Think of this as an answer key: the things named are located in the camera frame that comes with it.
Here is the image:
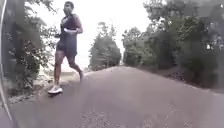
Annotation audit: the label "pale gravel verge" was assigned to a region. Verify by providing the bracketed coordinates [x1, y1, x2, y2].
[5, 70, 81, 105]

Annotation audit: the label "grey asphalt road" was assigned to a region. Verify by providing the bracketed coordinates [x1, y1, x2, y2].
[6, 65, 224, 128]

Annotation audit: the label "person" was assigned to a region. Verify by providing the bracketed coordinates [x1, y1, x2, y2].
[47, 0, 85, 96]

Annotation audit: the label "tree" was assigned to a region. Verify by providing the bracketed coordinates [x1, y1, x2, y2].
[88, 21, 123, 72]

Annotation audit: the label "trees and bushes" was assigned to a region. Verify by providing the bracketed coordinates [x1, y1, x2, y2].
[121, 0, 224, 90]
[1, 0, 61, 91]

